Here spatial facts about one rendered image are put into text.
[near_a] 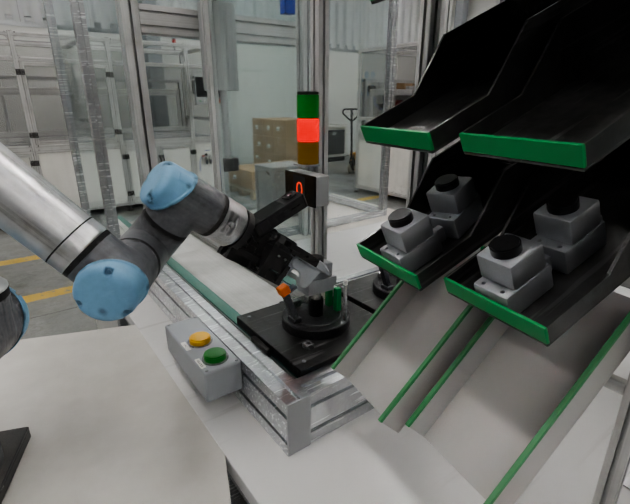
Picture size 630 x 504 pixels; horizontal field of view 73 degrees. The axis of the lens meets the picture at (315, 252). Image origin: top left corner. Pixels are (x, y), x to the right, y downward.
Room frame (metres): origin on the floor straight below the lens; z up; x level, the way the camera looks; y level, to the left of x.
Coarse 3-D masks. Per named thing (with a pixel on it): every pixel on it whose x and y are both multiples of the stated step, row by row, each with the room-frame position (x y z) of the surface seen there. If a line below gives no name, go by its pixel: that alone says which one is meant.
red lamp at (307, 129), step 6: (300, 120) 0.98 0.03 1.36; (306, 120) 0.98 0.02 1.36; (312, 120) 0.98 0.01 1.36; (318, 120) 0.99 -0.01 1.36; (300, 126) 0.98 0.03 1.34; (306, 126) 0.98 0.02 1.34; (312, 126) 0.98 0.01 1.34; (318, 126) 0.99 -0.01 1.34; (300, 132) 0.98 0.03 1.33; (306, 132) 0.98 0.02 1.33; (312, 132) 0.98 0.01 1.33; (318, 132) 0.99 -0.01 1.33; (300, 138) 0.99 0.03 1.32; (306, 138) 0.98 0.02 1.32; (312, 138) 0.98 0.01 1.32; (318, 138) 0.99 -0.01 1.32
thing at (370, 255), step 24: (456, 144) 0.64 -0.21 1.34; (432, 168) 0.63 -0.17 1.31; (456, 168) 0.65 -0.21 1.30; (480, 168) 0.67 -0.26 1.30; (504, 168) 0.66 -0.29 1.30; (528, 168) 0.53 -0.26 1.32; (480, 192) 0.62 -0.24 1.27; (504, 192) 0.51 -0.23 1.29; (480, 216) 0.50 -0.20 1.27; (504, 216) 0.52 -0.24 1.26; (384, 240) 0.59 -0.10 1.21; (456, 240) 0.53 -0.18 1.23; (480, 240) 0.50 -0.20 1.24; (384, 264) 0.52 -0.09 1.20; (432, 264) 0.47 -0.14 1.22; (456, 264) 0.49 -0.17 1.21
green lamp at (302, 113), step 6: (300, 96) 0.98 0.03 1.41; (306, 96) 0.98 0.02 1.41; (312, 96) 0.98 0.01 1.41; (318, 96) 0.99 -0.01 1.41; (300, 102) 0.98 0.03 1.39; (306, 102) 0.98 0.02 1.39; (312, 102) 0.98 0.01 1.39; (318, 102) 0.99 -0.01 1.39; (300, 108) 0.98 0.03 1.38; (306, 108) 0.98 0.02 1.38; (312, 108) 0.98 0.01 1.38; (318, 108) 0.99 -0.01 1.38; (300, 114) 0.98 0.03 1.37; (306, 114) 0.98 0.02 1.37; (312, 114) 0.98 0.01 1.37; (318, 114) 0.99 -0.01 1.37
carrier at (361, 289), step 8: (352, 280) 0.99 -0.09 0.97; (360, 280) 0.99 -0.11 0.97; (368, 280) 0.99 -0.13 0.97; (376, 280) 0.95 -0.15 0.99; (392, 280) 0.95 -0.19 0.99; (352, 288) 0.95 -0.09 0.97; (360, 288) 0.95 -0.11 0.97; (368, 288) 0.95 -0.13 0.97; (376, 288) 0.91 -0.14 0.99; (384, 288) 0.89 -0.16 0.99; (392, 288) 0.89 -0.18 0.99; (352, 296) 0.90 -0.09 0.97; (360, 296) 0.90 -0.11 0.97; (368, 296) 0.90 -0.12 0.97; (376, 296) 0.90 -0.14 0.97; (384, 296) 0.88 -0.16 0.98; (360, 304) 0.87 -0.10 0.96; (368, 304) 0.86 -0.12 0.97; (376, 304) 0.86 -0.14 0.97
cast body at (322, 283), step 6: (318, 258) 0.77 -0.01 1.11; (330, 264) 0.77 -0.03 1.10; (330, 270) 0.78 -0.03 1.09; (318, 276) 0.76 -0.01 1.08; (324, 276) 0.77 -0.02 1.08; (330, 276) 0.78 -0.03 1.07; (336, 276) 0.81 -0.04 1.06; (312, 282) 0.75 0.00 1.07; (318, 282) 0.76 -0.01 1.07; (324, 282) 0.77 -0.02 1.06; (330, 282) 0.78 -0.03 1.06; (300, 288) 0.76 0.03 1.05; (306, 288) 0.75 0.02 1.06; (312, 288) 0.75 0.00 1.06; (318, 288) 0.76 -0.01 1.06; (324, 288) 0.77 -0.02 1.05; (330, 288) 0.78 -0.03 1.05; (306, 294) 0.75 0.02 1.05; (312, 294) 0.75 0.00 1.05
